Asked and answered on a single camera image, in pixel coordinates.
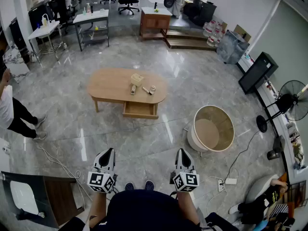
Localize white beanbag chair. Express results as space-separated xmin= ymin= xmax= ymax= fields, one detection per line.
xmin=244 ymin=174 xmax=280 ymax=205

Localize wooden cabinet with white top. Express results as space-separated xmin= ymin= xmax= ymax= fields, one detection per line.
xmin=140 ymin=7 xmax=173 ymax=42

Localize grey table with white top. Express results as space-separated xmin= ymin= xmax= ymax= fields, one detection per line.
xmin=73 ymin=9 xmax=110 ymax=52

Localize round white side table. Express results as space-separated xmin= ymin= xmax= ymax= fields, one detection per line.
xmin=184 ymin=104 xmax=235 ymax=157

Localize marble block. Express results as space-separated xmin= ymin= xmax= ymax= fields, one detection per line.
xmin=2 ymin=41 xmax=31 ymax=83

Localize white cable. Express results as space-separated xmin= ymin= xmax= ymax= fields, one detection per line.
xmin=35 ymin=143 xmax=93 ymax=203

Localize wooden step platform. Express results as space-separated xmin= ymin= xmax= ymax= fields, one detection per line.
xmin=165 ymin=29 xmax=218 ymax=51

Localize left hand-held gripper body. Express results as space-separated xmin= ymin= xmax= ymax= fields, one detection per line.
xmin=87 ymin=166 xmax=118 ymax=193

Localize wooden coffee table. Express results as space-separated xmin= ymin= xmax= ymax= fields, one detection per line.
xmin=87 ymin=67 xmax=168 ymax=116

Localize grey marble slab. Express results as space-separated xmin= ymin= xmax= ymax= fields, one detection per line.
xmin=216 ymin=30 xmax=250 ymax=65

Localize white metal table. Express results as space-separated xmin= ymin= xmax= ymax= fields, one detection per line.
xmin=27 ymin=20 xmax=67 ymax=64

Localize person's dark shirt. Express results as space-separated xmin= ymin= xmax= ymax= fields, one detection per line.
xmin=59 ymin=189 xmax=239 ymax=231

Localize person's left forearm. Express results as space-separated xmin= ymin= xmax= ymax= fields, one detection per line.
xmin=88 ymin=191 xmax=110 ymax=226

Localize black tower appliance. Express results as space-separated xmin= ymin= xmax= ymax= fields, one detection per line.
xmin=238 ymin=51 xmax=279 ymax=95

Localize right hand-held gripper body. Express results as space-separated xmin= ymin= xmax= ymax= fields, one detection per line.
xmin=170 ymin=166 xmax=200 ymax=193

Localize white wall counter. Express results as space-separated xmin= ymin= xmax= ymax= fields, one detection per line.
xmin=236 ymin=53 xmax=308 ymax=178

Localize stack of water bottles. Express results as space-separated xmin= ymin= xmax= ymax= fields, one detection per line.
xmin=203 ymin=20 xmax=227 ymax=48

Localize black cabinet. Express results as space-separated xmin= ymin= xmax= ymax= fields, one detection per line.
xmin=182 ymin=0 xmax=218 ymax=26

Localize beige box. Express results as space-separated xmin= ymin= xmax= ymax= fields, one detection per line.
xmin=130 ymin=73 xmax=145 ymax=86

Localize person's right forearm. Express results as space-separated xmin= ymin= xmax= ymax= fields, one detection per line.
xmin=177 ymin=191 xmax=201 ymax=226

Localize cardboard box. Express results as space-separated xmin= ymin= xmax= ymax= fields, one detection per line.
xmin=233 ymin=24 xmax=252 ymax=42

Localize black standing fan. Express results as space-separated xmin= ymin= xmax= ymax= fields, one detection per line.
xmin=256 ymin=80 xmax=308 ymax=133

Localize dark sink cabinet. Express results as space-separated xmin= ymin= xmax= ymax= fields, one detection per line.
xmin=0 ymin=171 xmax=85 ymax=229

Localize wooden drawer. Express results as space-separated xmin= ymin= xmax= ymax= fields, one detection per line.
xmin=122 ymin=101 xmax=159 ymax=120

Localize small black bin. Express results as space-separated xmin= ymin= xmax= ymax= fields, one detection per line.
xmin=266 ymin=135 xmax=286 ymax=161

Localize black cable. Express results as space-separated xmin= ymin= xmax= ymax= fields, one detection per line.
xmin=222 ymin=129 xmax=261 ymax=181

